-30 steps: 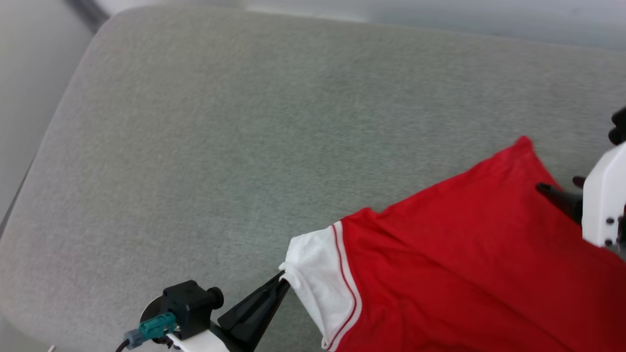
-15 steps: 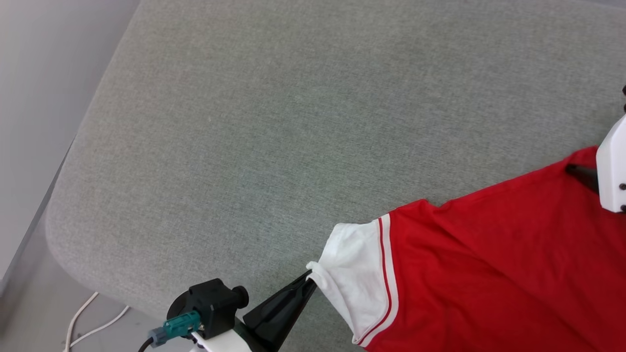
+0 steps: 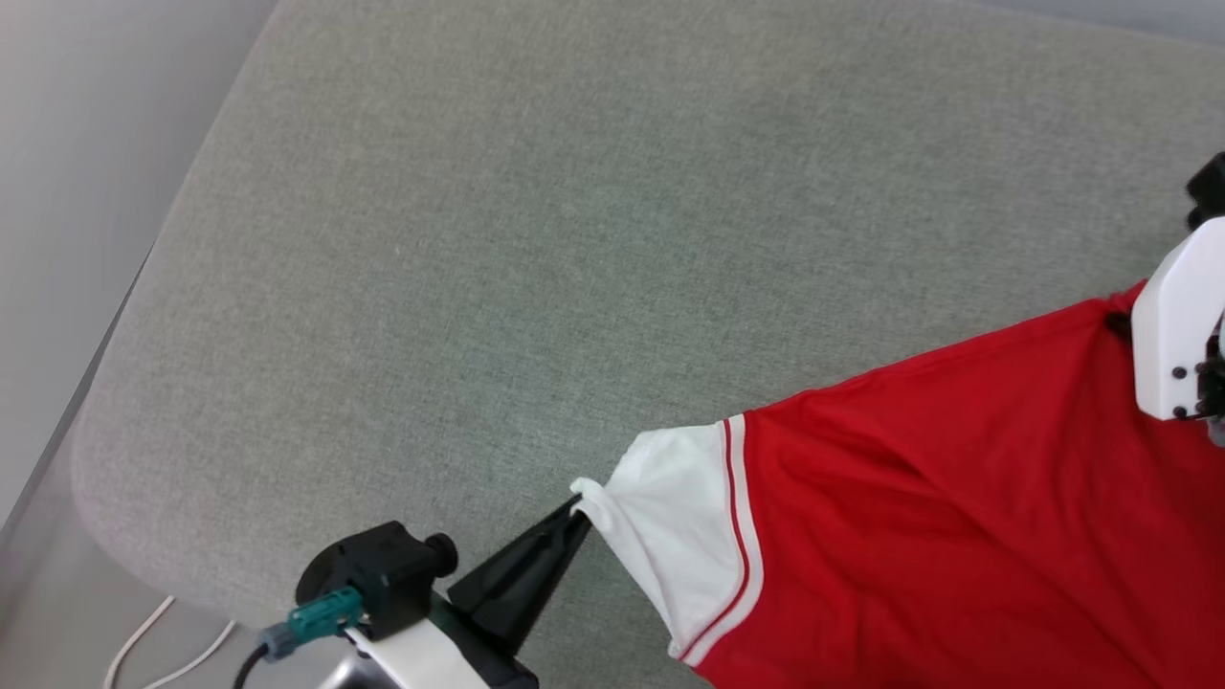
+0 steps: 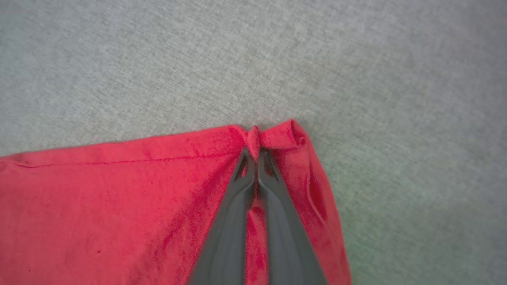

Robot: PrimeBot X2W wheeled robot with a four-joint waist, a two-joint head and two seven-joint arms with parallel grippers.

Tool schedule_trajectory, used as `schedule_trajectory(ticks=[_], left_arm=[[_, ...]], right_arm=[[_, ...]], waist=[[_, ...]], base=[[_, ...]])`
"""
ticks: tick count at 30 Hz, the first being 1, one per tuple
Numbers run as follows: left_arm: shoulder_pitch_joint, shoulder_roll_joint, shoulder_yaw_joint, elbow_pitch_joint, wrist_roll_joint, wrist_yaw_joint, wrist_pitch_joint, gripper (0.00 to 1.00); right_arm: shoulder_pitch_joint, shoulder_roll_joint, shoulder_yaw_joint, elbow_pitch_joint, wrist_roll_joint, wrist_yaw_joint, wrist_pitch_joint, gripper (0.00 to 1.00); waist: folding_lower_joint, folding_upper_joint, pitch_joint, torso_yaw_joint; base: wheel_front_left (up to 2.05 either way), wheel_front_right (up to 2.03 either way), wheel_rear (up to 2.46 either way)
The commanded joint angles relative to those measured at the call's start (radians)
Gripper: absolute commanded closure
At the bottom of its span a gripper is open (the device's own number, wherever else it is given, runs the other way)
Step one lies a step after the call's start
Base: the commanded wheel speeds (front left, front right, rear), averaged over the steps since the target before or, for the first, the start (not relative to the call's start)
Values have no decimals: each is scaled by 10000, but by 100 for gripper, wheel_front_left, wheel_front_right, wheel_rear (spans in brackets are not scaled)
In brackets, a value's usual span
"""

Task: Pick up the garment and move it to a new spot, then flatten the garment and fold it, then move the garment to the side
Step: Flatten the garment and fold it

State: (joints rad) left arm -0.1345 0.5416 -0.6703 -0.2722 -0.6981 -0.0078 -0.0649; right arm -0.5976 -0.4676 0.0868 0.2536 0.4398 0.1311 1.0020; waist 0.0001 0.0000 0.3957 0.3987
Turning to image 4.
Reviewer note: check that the red and white jersey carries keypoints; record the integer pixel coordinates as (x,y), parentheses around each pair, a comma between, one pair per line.
(99,217)

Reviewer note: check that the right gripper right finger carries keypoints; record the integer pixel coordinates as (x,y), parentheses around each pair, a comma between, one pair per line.
(289,245)

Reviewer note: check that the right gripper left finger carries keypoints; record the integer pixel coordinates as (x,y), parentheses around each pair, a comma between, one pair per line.
(225,237)

